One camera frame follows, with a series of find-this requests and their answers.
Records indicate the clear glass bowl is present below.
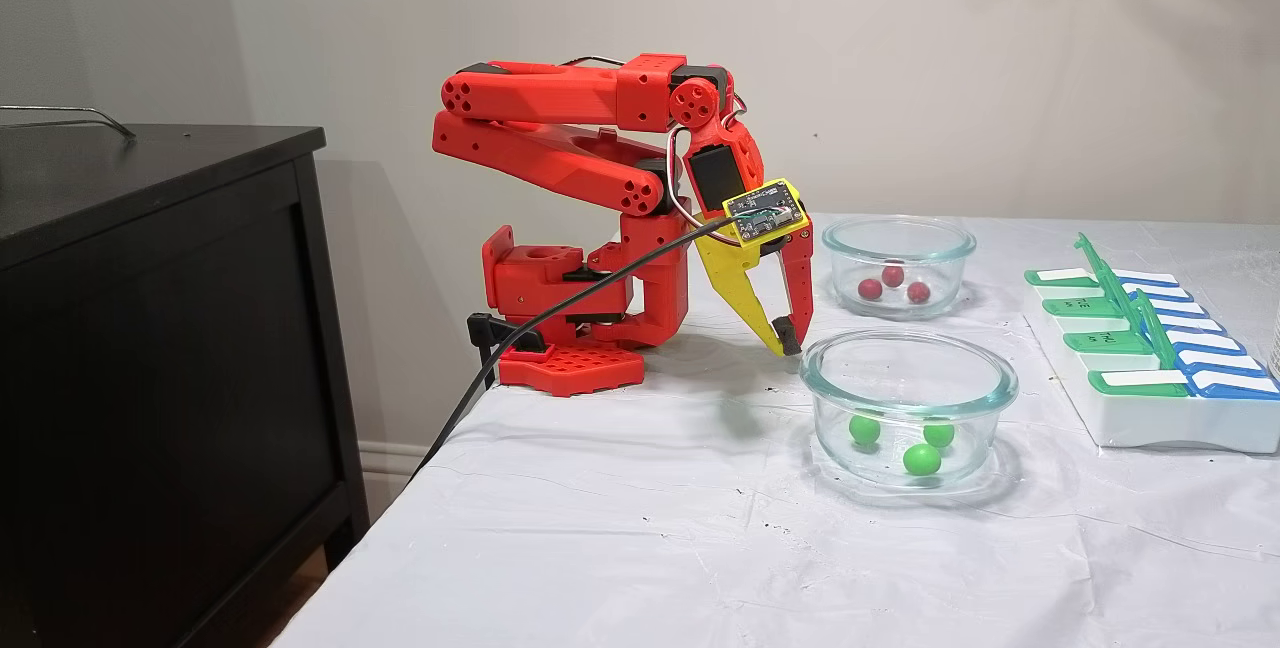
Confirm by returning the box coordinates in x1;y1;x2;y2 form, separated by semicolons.
800;330;1019;489
822;216;977;321

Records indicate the black table clamp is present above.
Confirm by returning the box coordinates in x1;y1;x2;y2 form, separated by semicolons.
467;313;546;361

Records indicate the white tablecloth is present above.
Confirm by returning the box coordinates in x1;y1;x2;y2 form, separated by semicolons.
270;216;1280;648

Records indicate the white weekly pill organizer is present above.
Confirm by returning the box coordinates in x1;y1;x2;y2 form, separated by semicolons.
1023;233;1280;454

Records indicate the black wooden cabinet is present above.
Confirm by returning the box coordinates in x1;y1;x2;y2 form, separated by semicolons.
0;125;369;648

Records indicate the black camera circuit board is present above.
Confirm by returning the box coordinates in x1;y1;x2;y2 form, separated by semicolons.
722;178;809;247

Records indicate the black camera cable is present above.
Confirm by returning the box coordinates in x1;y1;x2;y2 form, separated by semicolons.
408;216;741;481

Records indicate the thin metal wire rod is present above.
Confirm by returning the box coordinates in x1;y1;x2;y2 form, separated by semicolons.
0;105;137;140

